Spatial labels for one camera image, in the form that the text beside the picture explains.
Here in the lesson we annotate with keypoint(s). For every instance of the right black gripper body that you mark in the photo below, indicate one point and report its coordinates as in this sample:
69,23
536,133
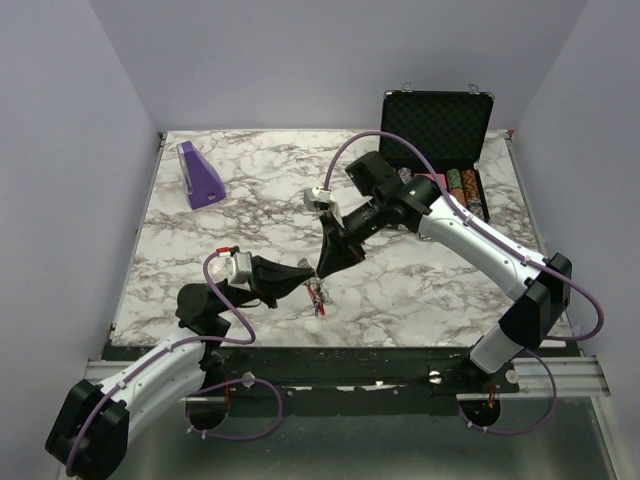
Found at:
363,222

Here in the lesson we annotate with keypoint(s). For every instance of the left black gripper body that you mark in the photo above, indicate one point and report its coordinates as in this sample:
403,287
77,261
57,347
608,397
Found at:
265,290

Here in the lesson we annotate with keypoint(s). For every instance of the red keyring with keys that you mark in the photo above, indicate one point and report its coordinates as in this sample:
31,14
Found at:
318,295

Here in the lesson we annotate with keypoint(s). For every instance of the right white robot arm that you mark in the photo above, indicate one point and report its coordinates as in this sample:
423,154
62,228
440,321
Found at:
535,284

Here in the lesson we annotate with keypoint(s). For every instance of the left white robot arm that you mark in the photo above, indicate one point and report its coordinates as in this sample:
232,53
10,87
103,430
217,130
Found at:
97,421

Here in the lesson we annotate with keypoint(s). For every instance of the pink playing card deck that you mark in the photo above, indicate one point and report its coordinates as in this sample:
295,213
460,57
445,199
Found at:
435,177

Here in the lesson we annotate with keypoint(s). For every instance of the purple wedge-shaped box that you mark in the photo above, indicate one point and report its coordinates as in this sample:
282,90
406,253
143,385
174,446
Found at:
202,184

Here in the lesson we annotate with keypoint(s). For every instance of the black poker chip case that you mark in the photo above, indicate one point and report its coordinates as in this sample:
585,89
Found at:
449,129

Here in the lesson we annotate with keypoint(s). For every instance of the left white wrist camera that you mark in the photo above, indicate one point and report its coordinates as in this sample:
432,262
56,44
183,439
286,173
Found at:
238,264

